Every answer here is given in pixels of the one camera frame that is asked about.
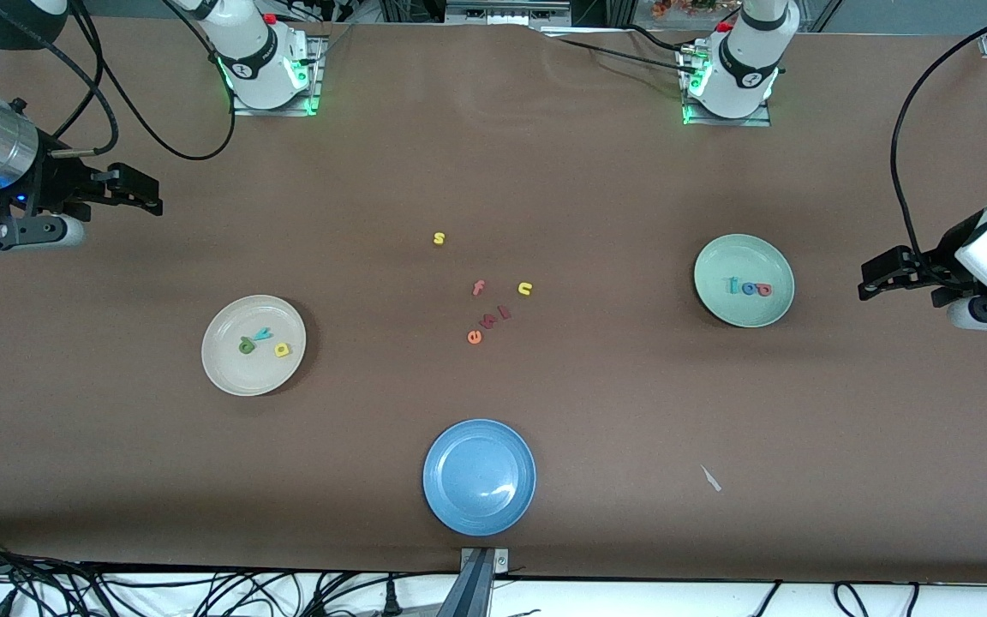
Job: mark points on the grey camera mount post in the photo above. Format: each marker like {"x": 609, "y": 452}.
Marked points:
{"x": 475, "y": 591}

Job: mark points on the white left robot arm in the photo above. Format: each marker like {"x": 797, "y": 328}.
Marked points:
{"x": 746, "y": 68}

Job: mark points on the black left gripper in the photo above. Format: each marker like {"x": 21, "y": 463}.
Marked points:
{"x": 942, "y": 254}

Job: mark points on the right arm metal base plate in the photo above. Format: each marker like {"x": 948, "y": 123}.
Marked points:
{"x": 245, "y": 110}

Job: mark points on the blue foam letter o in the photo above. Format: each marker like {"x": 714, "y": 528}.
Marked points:
{"x": 748, "y": 289}

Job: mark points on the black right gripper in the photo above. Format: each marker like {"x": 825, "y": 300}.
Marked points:
{"x": 56, "y": 182}

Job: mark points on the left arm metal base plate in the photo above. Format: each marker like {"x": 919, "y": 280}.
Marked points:
{"x": 716, "y": 122}

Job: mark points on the beige brown plate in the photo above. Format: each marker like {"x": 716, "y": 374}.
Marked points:
{"x": 236, "y": 377}

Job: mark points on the brown table cover sheet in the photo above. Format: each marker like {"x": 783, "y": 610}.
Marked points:
{"x": 116, "y": 471}

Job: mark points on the blue plate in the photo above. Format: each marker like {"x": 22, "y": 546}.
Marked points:
{"x": 478, "y": 476}

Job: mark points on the white paper scrap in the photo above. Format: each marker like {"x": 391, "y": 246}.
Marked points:
{"x": 710, "y": 478}

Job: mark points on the green foam letter q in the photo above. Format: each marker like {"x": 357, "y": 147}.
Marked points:
{"x": 246, "y": 346}

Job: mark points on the aluminium frame bar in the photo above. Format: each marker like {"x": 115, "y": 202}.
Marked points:
{"x": 502, "y": 13}

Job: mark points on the green plate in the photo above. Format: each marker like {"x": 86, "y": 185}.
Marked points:
{"x": 742, "y": 253}

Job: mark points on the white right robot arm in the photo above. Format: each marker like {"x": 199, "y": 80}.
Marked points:
{"x": 254, "y": 60}

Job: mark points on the teal foam letter y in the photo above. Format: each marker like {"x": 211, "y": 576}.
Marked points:
{"x": 263, "y": 333}

